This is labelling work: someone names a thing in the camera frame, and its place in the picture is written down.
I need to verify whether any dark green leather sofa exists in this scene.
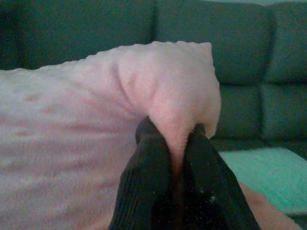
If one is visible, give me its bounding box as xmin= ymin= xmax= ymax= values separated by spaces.
xmin=0 ymin=0 xmax=307 ymax=230

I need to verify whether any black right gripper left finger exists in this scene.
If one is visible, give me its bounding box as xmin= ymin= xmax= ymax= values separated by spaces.
xmin=107 ymin=117 xmax=178 ymax=230

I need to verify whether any pink dotted plush pillow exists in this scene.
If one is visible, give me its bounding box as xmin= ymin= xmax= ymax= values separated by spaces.
xmin=0 ymin=40 xmax=300 ymax=230

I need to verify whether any teal dotted plush pillow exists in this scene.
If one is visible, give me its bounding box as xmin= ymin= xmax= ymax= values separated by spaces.
xmin=218 ymin=146 xmax=307 ymax=216

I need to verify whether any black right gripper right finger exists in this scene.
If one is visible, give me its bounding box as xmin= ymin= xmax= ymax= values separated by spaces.
xmin=182 ymin=123 xmax=261 ymax=230

